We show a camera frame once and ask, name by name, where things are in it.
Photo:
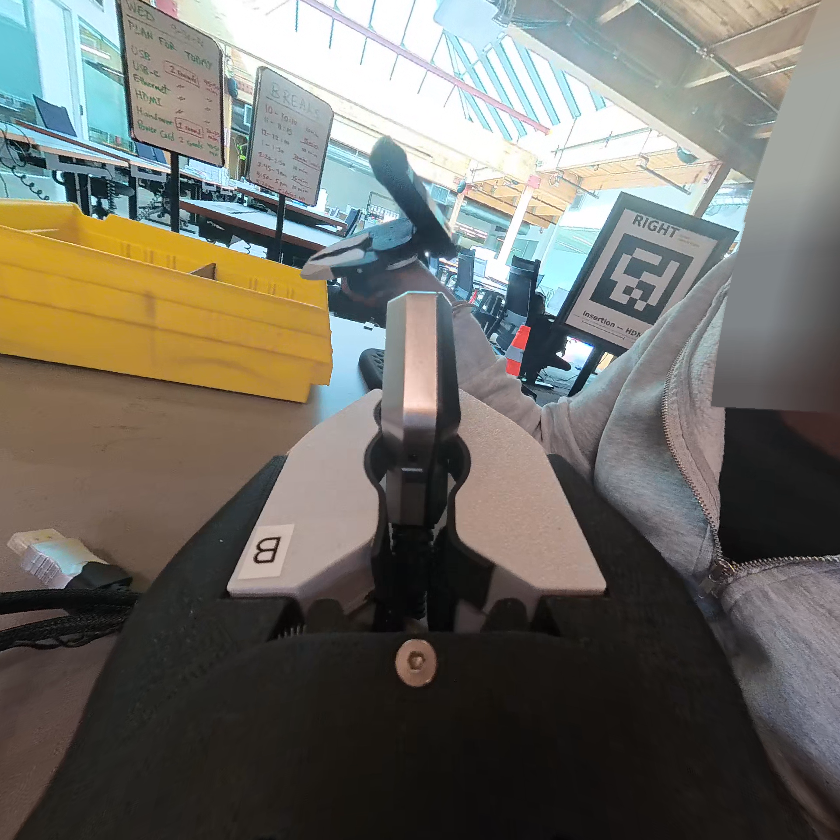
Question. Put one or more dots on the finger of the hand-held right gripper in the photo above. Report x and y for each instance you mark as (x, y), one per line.
(328, 259)
(394, 239)

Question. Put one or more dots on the black and white code sign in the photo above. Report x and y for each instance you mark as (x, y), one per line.
(646, 269)

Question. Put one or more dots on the white ceiling projector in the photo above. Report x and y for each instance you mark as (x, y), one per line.
(469, 19)

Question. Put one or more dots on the whiteboard on stand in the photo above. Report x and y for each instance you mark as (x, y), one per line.
(289, 138)
(174, 85)

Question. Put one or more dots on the orange traffic cone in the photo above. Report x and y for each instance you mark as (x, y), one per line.
(518, 354)

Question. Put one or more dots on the person's right hand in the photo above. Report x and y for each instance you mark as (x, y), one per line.
(394, 289)

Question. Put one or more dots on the black office chair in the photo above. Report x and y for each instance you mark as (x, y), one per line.
(525, 289)

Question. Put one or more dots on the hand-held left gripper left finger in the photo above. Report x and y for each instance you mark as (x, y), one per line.
(308, 512)

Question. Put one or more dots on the person's right forearm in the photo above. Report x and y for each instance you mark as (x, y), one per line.
(512, 387)

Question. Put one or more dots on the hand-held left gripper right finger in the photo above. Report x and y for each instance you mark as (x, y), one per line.
(525, 512)

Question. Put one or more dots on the black hdmi switch box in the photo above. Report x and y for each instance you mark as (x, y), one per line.
(417, 367)

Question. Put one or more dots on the large yellow plastic bin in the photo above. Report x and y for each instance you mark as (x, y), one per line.
(131, 315)

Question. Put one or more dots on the black padded chair armrest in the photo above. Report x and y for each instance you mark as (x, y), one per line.
(373, 371)

